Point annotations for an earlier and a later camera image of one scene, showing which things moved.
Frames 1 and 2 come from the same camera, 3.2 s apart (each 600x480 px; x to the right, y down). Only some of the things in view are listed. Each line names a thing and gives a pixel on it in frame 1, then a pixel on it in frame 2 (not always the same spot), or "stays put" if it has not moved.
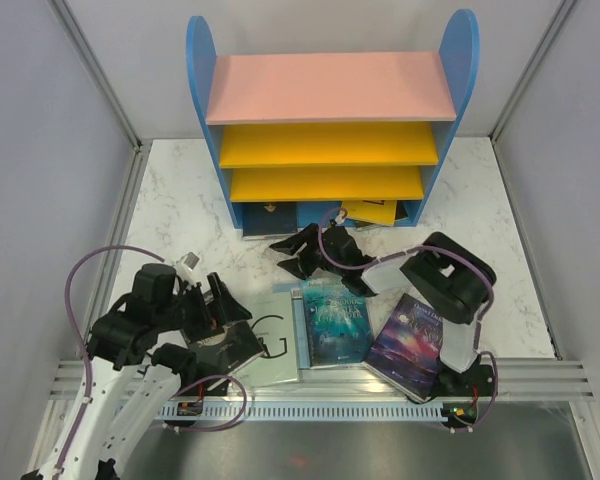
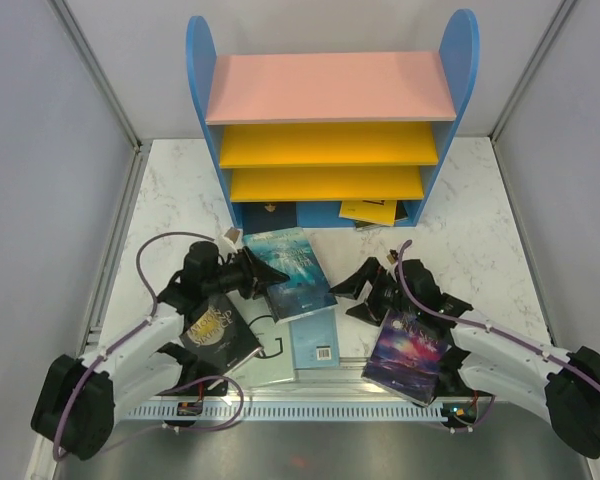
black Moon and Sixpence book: (222, 352) stays put
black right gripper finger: (292, 244) -> (360, 285)
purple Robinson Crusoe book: (405, 352) stays put
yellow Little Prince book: (374, 211) stays put
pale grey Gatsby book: (273, 326) stays put
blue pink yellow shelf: (355, 139) stays put
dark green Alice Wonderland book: (400, 213) stays put
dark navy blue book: (268, 218) stays put
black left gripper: (228, 310) -> (262, 272)
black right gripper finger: (299, 267) -> (367, 313)
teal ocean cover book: (338, 322) -> (308, 289)
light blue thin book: (300, 329) -> (314, 340)
